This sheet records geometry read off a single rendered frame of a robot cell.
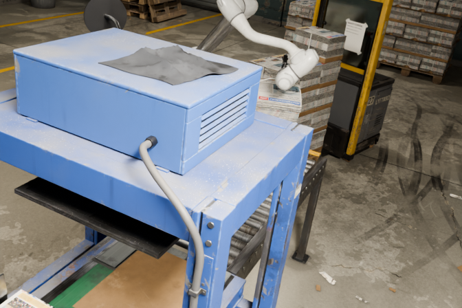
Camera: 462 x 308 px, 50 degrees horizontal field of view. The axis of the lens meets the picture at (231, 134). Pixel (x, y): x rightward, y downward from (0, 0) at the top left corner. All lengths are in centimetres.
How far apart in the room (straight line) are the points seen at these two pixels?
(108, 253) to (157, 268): 23
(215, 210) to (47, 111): 62
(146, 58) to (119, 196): 43
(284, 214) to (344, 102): 344
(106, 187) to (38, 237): 239
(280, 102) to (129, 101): 186
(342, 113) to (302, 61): 240
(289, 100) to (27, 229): 201
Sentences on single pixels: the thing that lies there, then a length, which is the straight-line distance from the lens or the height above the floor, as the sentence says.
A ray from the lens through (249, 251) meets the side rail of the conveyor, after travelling 228.
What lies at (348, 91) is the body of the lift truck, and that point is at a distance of 510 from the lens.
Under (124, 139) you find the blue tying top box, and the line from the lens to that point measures 136.
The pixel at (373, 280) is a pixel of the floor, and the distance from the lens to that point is 366.
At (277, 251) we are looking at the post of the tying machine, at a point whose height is 106.
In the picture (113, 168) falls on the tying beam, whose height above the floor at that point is 155.
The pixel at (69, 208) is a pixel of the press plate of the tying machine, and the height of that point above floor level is 131.
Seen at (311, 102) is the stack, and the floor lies 71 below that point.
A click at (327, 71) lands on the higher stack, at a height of 98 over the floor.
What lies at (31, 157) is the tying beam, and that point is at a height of 150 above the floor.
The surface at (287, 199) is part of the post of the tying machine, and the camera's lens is 176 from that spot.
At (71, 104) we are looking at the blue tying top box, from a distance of 145.
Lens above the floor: 219
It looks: 25 degrees down
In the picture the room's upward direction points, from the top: 8 degrees clockwise
